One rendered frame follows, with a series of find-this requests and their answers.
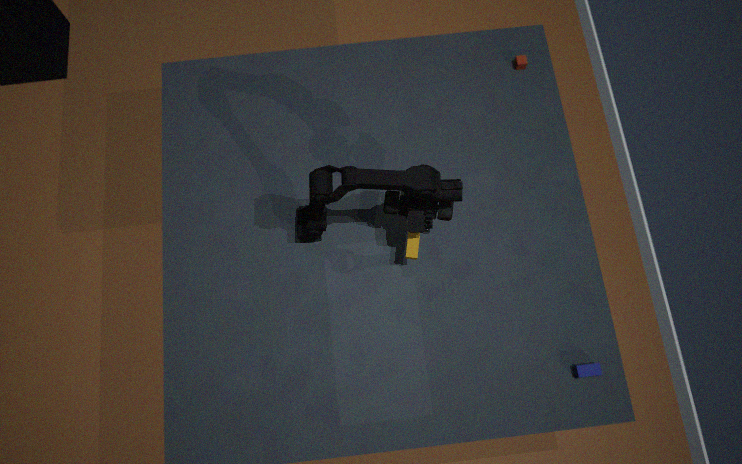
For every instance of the small red block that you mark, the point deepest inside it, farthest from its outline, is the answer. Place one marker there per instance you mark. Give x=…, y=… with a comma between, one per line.
x=520, y=62

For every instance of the yellow bar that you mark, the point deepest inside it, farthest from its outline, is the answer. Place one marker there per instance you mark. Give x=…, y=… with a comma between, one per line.
x=412, y=246

